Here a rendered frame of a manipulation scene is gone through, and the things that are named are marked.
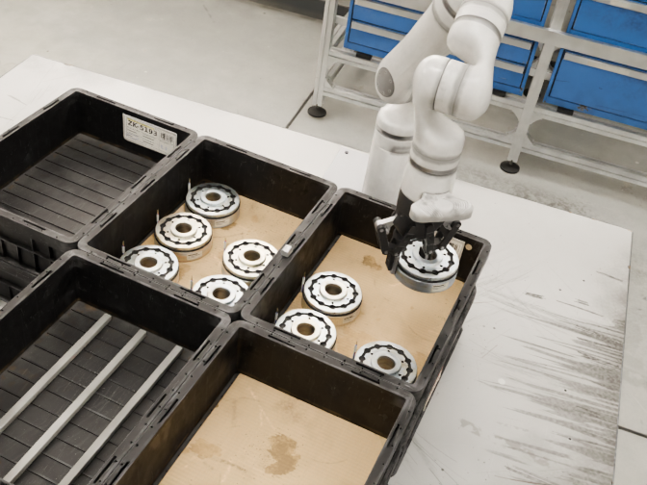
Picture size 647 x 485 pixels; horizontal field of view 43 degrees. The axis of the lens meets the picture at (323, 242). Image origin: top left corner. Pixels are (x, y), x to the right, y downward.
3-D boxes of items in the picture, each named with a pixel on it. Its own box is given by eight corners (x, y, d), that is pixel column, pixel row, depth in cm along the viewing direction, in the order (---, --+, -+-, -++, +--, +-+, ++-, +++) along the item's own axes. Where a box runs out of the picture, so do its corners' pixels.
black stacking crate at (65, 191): (78, 135, 177) (75, 89, 170) (198, 182, 170) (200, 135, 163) (-61, 236, 149) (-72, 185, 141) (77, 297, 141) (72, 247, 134)
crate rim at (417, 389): (339, 194, 156) (341, 184, 155) (491, 251, 149) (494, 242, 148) (235, 327, 128) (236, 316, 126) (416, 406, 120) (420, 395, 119)
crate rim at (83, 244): (201, 142, 164) (201, 133, 162) (339, 194, 156) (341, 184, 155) (73, 257, 135) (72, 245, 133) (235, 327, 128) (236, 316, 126)
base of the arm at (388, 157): (365, 179, 179) (378, 111, 168) (406, 188, 178) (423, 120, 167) (358, 204, 172) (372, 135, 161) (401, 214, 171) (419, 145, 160)
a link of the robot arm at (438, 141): (390, 161, 116) (450, 181, 114) (411, 63, 106) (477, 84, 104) (405, 137, 121) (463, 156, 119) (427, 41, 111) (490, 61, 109)
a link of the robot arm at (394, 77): (430, -16, 135) (474, -23, 140) (363, 75, 158) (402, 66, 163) (455, 31, 133) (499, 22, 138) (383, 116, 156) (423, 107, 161)
